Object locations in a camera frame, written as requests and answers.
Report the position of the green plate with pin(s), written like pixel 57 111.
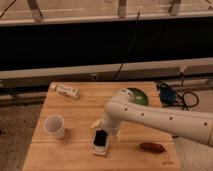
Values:
pixel 138 97

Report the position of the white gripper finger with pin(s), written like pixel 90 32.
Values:
pixel 96 124
pixel 117 137

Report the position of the wooden table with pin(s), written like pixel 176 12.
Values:
pixel 73 152

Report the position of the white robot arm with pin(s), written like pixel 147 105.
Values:
pixel 195 126

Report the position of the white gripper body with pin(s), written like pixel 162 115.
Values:
pixel 110 125

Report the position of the translucent plastic cup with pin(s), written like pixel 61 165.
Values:
pixel 54 126

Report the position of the black eraser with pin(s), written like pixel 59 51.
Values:
pixel 100 138

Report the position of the white sponge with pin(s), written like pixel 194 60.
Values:
pixel 100 150

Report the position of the brown oblong object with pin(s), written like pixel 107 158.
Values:
pixel 152 147

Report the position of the blue device with cables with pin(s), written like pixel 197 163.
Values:
pixel 170 98

